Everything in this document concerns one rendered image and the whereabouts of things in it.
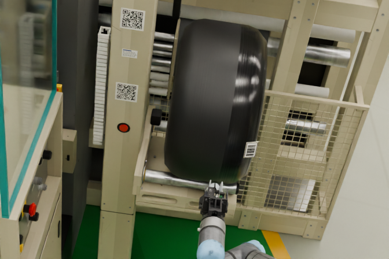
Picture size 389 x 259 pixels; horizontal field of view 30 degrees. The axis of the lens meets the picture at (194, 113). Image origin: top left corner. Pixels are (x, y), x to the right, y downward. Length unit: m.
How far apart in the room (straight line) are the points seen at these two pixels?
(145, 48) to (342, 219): 1.90
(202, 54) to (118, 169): 0.62
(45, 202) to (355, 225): 1.91
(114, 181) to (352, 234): 1.55
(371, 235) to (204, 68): 1.87
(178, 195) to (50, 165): 0.46
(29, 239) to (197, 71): 0.76
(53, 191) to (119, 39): 0.59
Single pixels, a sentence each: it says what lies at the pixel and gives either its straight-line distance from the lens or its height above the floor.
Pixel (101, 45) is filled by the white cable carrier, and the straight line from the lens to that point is 2.36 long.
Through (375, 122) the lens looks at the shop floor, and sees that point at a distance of 4.60.
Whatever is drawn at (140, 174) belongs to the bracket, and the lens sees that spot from 2.54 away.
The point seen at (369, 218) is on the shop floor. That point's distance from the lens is 3.97.
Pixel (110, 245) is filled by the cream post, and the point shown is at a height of 0.41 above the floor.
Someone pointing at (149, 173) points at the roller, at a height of 0.92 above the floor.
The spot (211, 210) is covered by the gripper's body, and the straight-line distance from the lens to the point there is 2.12.
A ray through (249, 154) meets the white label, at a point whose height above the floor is 1.19.
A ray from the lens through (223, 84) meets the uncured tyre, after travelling 2.27.
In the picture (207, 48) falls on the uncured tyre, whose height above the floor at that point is 1.44.
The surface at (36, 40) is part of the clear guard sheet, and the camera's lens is 1.99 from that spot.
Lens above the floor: 2.75
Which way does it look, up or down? 40 degrees down
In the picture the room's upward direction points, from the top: 9 degrees clockwise
